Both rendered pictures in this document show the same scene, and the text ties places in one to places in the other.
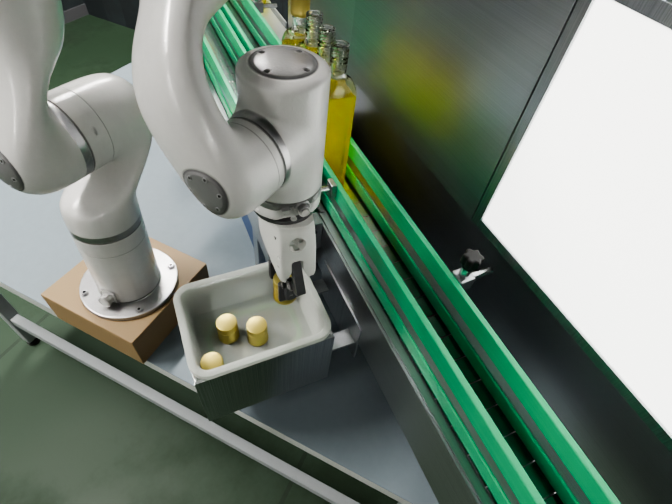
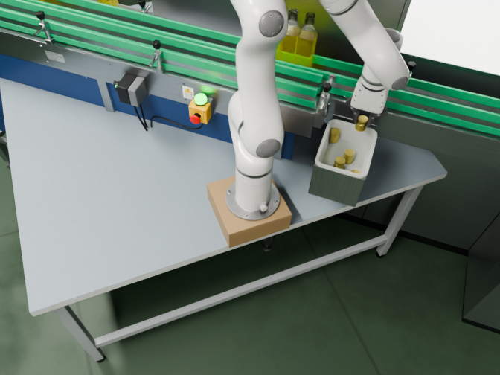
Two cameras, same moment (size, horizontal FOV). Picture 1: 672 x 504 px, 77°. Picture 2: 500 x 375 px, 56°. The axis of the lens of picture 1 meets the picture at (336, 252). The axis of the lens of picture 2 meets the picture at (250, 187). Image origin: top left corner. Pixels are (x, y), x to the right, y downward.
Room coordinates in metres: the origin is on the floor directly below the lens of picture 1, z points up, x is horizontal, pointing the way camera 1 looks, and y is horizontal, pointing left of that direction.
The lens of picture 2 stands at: (-0.20, 1.06, 2.19)
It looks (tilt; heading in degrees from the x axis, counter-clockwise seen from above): 54 degrees down; 317
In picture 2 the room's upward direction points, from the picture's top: 2 degrees clockwise
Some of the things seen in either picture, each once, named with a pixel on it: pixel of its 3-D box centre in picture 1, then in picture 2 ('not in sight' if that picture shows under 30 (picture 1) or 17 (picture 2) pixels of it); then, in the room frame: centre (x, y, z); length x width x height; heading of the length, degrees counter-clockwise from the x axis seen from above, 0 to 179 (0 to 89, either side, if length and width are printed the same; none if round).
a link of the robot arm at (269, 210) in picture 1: (284, 190); (376, 78); (0.35, 0.07, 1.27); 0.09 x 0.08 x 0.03; 30
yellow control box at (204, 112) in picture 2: not in sight; (201, 109); (0.84, 0.36, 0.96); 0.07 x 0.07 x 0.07; 30
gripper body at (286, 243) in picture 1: (284, 226); (370, 94); (0.36, 0.07, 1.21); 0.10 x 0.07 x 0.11; 30
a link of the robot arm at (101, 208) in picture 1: (101, 155); (251, 130); (0.52, 0.40, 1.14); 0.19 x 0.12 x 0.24; 158
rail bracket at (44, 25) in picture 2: not in sight; (42, 32); (1.40, 0.66, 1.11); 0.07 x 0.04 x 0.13; 120
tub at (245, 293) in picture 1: (253, 323); (344, 154); (0.35, 0.12, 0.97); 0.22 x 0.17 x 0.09; 120
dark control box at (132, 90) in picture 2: not in sight; (132, 90); (1.08, 0.51, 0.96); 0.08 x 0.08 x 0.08; 30
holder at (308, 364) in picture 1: (269, 332); (344, 158); (0.37, 0.10, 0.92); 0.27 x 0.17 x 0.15; 120
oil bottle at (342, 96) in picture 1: (331, 130); (304, 54); (0.66, 0.04, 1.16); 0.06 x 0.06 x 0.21; 30
